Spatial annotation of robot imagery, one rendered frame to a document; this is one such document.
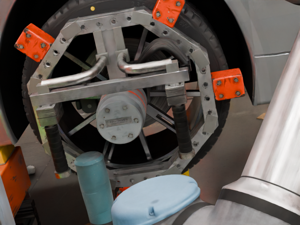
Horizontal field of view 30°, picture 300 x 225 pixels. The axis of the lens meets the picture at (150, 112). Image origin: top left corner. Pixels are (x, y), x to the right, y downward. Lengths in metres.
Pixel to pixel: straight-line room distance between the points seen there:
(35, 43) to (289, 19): 0.75
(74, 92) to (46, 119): 0.10
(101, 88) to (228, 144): 1.98
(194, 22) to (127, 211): 1.07
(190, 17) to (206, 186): 1.41
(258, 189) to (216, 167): 2.49
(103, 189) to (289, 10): 0.76
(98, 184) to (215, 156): 1.67
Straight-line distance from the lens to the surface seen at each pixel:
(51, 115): 1.47
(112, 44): 1.62
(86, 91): 1.47
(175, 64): 1.43
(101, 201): 1.67
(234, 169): 3.06
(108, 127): 1.54
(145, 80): 1.44
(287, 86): 0.67
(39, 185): 3.37
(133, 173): 1.76
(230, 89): 1.66
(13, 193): 1.93
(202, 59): 1.62
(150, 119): 1.90
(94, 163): 1.61
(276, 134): 0.65
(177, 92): 1.42
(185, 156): 1.48
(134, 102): 1.54
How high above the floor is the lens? 1.37
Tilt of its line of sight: 20 degrees down
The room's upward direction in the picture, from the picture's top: 11 degrees counter-clockwise
